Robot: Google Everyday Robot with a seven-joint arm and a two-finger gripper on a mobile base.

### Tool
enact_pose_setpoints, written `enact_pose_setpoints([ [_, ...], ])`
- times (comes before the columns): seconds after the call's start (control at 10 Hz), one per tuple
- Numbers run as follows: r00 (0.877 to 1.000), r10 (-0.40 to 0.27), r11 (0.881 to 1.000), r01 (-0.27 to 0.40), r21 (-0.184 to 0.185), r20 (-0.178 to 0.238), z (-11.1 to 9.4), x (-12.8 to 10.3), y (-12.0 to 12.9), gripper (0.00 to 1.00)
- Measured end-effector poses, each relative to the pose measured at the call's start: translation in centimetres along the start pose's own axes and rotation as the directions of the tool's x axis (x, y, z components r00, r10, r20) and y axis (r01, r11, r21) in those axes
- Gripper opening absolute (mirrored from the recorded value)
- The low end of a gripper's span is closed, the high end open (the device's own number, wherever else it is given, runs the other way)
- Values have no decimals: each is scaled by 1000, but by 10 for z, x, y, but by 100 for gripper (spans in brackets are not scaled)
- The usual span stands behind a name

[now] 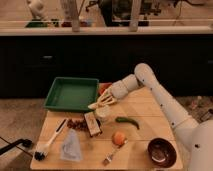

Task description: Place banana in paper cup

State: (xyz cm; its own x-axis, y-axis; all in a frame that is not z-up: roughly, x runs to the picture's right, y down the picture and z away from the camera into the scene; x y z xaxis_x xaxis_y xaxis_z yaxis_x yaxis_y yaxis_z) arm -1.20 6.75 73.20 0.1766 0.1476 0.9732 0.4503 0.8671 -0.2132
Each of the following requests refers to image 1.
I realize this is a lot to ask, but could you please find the white skeletal gripper palm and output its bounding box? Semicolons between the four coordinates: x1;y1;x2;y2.
97;89;117;107

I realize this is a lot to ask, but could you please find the yellow banana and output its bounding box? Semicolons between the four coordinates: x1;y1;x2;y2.
88;102;104;110

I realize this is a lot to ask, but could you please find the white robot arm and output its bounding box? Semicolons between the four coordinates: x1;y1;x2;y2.
97;63;213;171

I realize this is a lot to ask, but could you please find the white paper cup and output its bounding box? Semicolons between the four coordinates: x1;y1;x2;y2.
95;106;110;122

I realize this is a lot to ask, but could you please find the red tomato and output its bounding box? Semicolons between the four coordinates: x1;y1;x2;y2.
98;82;112;95

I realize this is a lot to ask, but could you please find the green chili pepper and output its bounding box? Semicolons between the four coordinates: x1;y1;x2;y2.
115;117;140;130

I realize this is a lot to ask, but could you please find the brown snack bar package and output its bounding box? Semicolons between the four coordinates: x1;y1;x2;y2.
84;112;101;137

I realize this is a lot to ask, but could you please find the green plastic tray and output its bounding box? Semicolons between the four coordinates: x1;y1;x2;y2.
44;77;99;112

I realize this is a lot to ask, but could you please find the orange fruit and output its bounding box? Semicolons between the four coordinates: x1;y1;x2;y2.
112;131;126;146

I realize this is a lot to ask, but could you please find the metal fork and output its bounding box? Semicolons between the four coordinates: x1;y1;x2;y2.
102;140;128;166

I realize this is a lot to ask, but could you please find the clear plastic bag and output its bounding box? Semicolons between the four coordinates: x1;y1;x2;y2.
60;129;82;162

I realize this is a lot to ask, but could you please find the dark brown bowl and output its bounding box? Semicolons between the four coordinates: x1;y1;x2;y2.
147;138;177;168

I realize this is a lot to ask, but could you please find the dark cabinet counter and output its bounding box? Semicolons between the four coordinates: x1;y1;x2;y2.
0;28;213;98

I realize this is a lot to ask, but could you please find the black handle on floor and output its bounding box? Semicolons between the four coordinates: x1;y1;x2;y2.
0;139;33;155

